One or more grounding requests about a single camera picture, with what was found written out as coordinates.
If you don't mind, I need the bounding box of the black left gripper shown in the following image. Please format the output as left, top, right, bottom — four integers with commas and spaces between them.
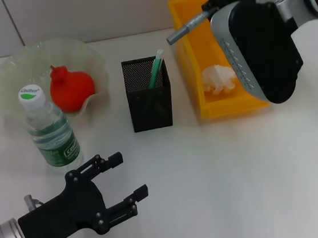
10, 148, 155, 238

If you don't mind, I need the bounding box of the silver marker pen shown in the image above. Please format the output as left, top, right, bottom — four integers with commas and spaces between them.
163, 6, 223, 47

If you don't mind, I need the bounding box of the white paper ball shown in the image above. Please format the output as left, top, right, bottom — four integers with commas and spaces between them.
200, 62, 238, 96

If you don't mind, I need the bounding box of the green label water bottle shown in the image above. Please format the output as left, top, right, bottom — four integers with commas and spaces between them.
17, 80, 85, 178

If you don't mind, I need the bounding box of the green utility knife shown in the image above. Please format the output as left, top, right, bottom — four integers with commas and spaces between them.
143, 49, 169, 90

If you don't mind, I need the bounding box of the red pomegranate toy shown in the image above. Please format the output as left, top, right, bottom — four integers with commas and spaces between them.
47, 60, 99, 114

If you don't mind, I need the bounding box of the black mesh pen holder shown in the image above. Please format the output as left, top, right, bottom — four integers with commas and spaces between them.
119, 54, 176, 134

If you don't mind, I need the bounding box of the pale green glass fruit plate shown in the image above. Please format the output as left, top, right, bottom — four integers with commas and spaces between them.
0, 33, 114, 127

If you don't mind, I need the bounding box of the yellow plastic bin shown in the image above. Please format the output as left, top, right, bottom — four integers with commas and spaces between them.
167, 0, 271, 123

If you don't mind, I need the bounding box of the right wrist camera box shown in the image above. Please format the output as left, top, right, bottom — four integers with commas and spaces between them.
207, 0, 309, 111

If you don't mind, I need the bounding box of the left arm connector cable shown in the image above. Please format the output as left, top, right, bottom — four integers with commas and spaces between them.
23, 192, 46, 212

